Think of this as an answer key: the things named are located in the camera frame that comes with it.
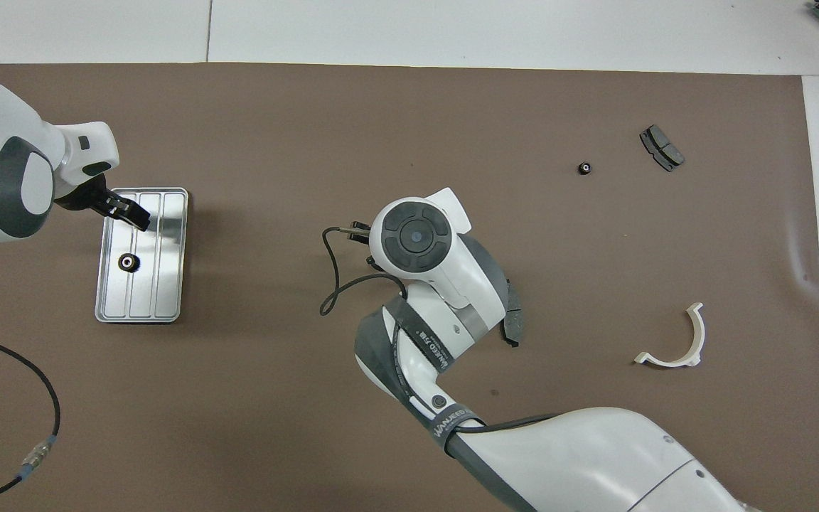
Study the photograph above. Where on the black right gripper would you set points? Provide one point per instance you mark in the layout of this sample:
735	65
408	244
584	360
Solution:
362	237

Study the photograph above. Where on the long dark brake pad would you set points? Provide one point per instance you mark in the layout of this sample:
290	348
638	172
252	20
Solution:
516	327

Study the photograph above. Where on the brown paper table mat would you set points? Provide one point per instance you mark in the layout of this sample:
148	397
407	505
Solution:
274	427

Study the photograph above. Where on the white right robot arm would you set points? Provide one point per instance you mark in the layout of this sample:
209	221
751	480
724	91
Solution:
594	462

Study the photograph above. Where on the small black bearing gear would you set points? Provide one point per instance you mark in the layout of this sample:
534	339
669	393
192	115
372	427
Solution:
584	168
129	262

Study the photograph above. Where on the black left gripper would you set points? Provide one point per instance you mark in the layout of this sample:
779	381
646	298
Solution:
89	195

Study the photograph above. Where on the silver metal tray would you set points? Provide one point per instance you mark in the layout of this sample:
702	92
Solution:
168	284

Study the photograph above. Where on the short dark brake pad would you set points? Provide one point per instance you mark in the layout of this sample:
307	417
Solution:
662	148

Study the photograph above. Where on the white curved plastic bracket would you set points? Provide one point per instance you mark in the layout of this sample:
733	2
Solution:
672	363

